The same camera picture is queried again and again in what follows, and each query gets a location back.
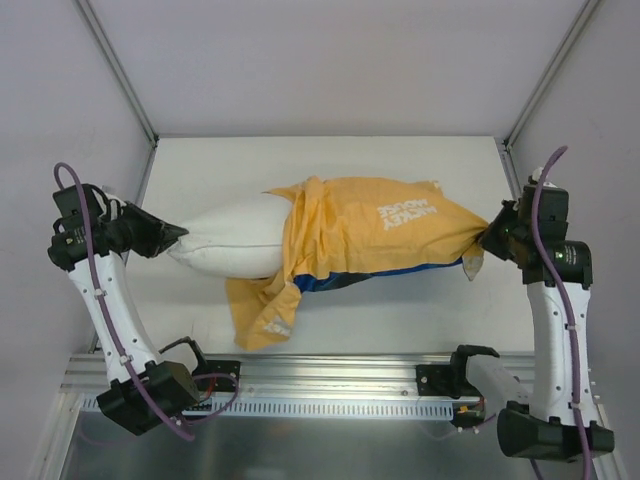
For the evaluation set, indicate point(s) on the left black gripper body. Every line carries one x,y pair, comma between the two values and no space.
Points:
145,229

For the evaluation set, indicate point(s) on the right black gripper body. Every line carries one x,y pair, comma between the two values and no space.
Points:
507,232

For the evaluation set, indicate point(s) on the white pillow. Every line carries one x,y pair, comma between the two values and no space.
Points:
243,239

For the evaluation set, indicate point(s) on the yellow Mickey Mouse pillowcase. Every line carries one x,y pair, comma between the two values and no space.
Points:
355,225

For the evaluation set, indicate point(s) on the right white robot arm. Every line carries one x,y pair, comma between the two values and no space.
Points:
558,420

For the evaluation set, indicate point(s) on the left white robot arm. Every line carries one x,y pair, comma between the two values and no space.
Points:
144,390

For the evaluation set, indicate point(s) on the blue tag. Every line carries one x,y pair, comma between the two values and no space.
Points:
338,280

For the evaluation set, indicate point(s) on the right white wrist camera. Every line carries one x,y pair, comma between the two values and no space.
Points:
537,176

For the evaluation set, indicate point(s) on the left aluminium frame post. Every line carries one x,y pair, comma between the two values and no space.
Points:
98,33

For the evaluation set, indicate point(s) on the aluminium frame post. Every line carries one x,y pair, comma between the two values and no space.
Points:
98,33
561,54

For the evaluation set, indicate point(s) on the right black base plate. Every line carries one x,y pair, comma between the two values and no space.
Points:
442,380

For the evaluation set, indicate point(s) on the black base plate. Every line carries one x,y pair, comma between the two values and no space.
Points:
214,376
442,380

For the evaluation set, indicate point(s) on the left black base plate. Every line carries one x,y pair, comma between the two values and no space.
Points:
214,376

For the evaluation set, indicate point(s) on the white slotted cable duct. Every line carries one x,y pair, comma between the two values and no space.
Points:
403,409

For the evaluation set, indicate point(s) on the right aluminium frame post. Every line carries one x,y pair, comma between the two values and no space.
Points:
561,54

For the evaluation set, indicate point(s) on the aluminium mounting rail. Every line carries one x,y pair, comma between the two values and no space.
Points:
380,377

